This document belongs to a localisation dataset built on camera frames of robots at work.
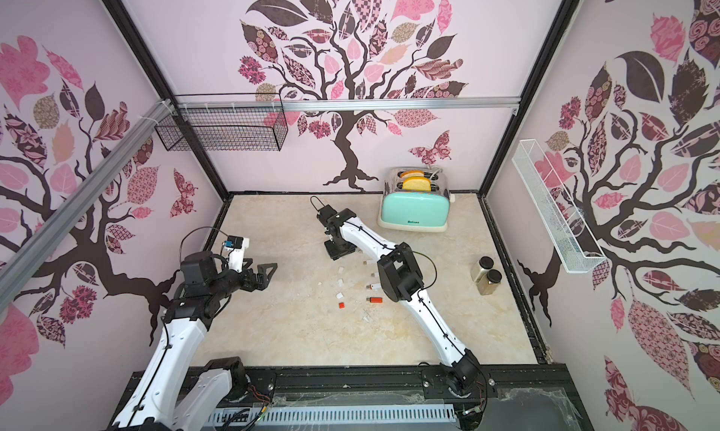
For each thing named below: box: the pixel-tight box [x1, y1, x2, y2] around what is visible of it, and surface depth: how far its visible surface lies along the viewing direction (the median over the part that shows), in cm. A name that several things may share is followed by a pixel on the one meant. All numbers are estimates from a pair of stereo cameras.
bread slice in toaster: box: [400, 169, 433, 192], surface depth 100 cm
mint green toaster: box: [376, 166, 451, 233], surface depth 102 cm
